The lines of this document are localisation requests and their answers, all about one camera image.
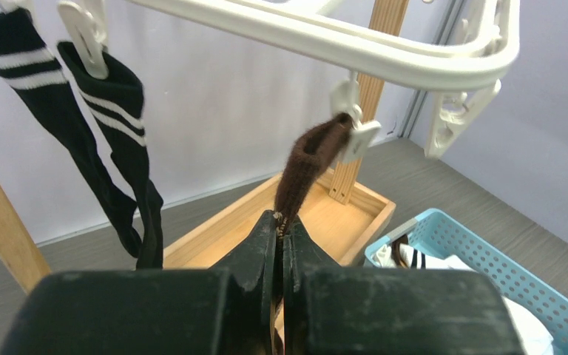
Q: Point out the white plastic clip hanger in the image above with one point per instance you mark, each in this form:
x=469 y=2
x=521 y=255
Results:
x=464 y=77

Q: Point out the light blue plastic basket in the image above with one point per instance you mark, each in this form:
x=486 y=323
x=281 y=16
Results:
x=437 y=234

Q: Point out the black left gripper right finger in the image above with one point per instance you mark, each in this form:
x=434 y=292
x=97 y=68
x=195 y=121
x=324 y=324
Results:
x=333 y=309

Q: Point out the white black-striped sock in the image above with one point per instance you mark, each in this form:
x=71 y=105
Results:
x=534 y=336

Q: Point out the brown argyle sock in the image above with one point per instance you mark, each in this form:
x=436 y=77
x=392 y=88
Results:
x=312 y=153

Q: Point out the black white-striped sock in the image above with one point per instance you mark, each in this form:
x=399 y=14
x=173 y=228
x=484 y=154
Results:
x=116 y=103
x=35 y=74

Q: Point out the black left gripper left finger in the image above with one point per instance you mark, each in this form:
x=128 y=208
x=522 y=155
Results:
x=227 y=308

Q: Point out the wooden hanger stand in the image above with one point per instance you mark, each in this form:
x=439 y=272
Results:
x=336 y=197

